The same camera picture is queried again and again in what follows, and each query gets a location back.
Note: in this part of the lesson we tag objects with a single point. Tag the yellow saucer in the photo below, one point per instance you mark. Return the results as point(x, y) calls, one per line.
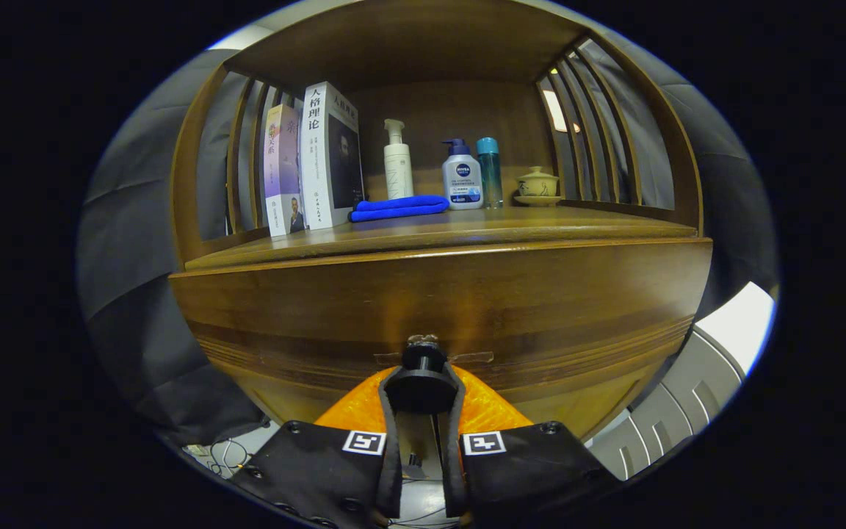
point(538, 200)

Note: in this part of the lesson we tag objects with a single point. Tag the thin purple book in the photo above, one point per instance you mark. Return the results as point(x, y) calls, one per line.
point(281, 169)

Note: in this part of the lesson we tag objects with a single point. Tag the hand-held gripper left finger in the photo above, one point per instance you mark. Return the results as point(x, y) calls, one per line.
point(393, 477)

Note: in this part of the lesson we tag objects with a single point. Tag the grey ribbed panel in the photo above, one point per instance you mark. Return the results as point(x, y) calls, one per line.
point(680, 397)

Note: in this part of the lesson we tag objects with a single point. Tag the slim teal bottle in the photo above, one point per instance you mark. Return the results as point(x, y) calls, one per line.
point(490, 176)

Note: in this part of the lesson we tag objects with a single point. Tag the wooden countertop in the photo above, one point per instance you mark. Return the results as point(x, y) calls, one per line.
point(540, 224)

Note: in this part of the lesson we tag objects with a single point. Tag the white bottle blue cap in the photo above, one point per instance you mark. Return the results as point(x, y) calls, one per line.
point(462, 184)

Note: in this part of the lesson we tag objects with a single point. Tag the thick white book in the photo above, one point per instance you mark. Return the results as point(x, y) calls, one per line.
point(316, 162)

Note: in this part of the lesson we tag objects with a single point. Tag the black backdrop cloth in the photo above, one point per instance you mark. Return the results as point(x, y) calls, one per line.
point(136, 257)

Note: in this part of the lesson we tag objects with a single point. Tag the white pump bottle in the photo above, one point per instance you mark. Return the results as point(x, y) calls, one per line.
point(398, 173)

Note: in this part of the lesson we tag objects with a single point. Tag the wooden drawer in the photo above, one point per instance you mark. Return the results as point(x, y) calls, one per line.
point(467, 294)

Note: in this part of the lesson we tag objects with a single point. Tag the blue folded cloth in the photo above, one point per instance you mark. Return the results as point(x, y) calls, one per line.
point(393, 209)

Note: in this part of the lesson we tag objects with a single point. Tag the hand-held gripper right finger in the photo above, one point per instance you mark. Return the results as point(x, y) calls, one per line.
point(452, 477)

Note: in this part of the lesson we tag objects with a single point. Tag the wooden cabinet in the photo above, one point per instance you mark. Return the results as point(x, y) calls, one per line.
point(452, 110)

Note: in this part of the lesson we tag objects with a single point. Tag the yellow lidded teacup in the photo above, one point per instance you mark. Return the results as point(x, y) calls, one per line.
point(538, 184)

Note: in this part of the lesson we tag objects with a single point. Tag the black drawer knob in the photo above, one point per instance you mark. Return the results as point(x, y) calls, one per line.
point(421, 389)

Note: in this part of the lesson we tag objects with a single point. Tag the white flat board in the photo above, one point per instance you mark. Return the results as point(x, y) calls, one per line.
point(742, 327)

